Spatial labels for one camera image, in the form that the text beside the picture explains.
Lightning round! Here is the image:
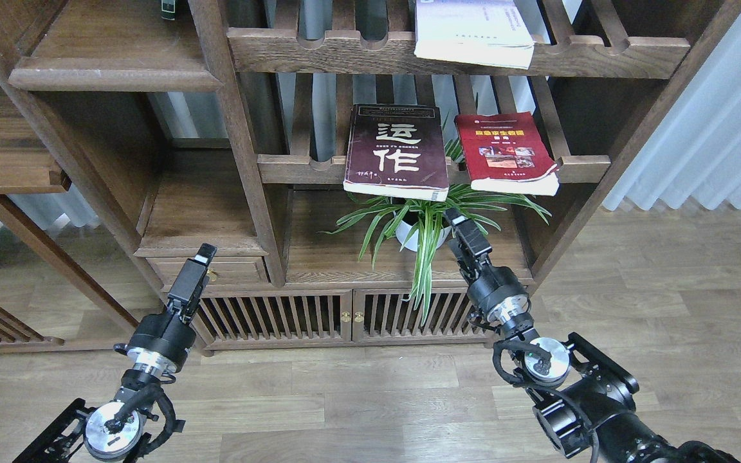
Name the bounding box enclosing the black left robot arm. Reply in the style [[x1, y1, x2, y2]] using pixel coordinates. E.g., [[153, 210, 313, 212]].
[[17, 243, 217, 462]]

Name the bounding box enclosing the green spider plant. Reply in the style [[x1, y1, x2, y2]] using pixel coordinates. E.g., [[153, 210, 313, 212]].
[[321, 113, 553, 327]]

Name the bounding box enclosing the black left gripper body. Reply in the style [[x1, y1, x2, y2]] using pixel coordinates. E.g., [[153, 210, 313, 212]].
[[127, 259, 210, 374]]

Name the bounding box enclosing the white book top shelf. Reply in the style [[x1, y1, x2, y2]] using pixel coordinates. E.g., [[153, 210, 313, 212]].
[[414, 1, 535, 69]]

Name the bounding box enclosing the small dark object top shelf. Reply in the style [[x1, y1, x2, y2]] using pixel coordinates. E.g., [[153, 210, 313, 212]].
[[161, 0, 178, 21]]

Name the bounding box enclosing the white sheer curtain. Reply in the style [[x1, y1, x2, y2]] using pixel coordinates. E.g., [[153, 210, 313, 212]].
[[603, 14, 741, 210]]

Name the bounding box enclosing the red paperback book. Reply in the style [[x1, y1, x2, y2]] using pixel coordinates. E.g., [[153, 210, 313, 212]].
[[455, 112, 560, 196]]

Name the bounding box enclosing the white plant pot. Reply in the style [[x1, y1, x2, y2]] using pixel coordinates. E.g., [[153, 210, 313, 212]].
[[395, 212, 451, 252]]

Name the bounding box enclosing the dark wooden bookshelf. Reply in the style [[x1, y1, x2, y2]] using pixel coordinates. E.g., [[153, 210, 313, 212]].
[[0, 1, 741, 352]]

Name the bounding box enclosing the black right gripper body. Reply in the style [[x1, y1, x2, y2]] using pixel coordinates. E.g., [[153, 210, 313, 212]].
[[451, 219, 529, 325]]

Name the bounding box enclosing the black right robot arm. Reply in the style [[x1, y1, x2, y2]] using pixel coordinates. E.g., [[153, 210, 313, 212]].
[[444, 208, 735, 462]]

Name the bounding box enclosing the dark maroon book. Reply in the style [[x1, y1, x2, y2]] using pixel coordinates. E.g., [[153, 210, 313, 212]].
[[342, 104, 449, 201]]

